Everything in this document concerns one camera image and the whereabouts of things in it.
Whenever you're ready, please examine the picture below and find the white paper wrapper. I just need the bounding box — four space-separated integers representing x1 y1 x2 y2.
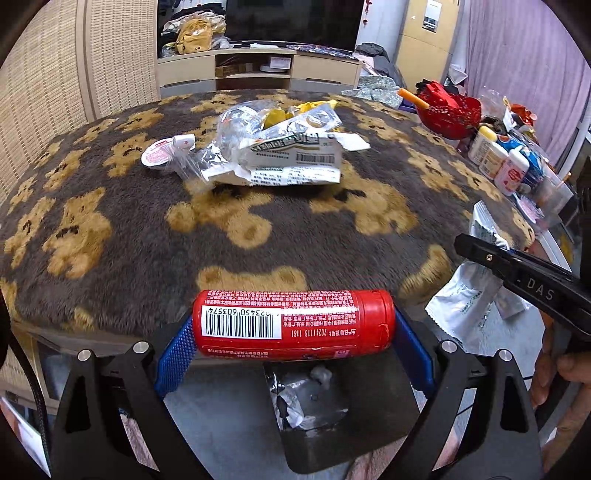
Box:
270 365 349 431

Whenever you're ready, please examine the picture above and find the white bottle yellow cap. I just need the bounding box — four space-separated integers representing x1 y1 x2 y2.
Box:
468 125 497 165

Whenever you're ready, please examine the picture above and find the black cable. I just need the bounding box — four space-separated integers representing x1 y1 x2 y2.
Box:
0 294 54 467

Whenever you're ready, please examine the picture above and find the standing air conditioner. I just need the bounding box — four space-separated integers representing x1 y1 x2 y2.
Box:
396 0 462 92

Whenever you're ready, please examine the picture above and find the person's right hand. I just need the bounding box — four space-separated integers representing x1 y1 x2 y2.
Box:
530 313 591 417

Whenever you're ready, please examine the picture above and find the white bottle pink label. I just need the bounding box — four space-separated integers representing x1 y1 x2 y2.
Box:
494 149 530 196

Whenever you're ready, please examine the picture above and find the black trash bin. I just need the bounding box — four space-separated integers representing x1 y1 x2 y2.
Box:
263 348 419 474

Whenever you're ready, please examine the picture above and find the silver white foil bag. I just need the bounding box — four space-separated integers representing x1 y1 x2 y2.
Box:
424 200 532 345

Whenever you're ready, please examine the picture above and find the purple curtain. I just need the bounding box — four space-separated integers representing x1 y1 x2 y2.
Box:
467 0 590 163

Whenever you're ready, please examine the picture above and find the yellow wrapper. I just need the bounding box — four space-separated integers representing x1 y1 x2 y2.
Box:
263 100 339 129

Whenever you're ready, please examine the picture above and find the clear plastic bag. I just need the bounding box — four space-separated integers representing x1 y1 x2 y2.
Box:
167 100 288 183

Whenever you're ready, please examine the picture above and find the black television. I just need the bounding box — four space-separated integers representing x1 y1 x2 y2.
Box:
225 0 363 50

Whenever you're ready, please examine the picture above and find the red cylindrical can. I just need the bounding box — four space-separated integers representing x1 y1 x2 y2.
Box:
192 290 396 361

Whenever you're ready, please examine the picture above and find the white jar orange label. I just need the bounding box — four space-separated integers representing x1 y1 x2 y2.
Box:
479 143 508 180

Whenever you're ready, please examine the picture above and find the red openwork basket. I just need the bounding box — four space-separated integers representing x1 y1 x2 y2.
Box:
416 80 482 140

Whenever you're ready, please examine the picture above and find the woven folding screen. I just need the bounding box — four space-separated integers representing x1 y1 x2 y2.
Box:
1 1 160 197

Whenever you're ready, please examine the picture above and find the bear pattern fuzzy blanket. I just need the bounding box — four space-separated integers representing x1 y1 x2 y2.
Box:
1 91 534 337

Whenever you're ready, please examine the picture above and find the wooden TV cabinet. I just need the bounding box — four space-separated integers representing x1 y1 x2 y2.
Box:
156 45 362 98

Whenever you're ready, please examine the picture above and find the small white pudding cup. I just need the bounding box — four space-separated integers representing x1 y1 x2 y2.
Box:
140 134 195 170

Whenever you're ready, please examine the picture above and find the yellow backpack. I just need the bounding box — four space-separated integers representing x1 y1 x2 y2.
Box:
175 18 213 55

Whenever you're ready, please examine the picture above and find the orange carrot toy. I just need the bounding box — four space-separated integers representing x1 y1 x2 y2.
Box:
398 88 430 109

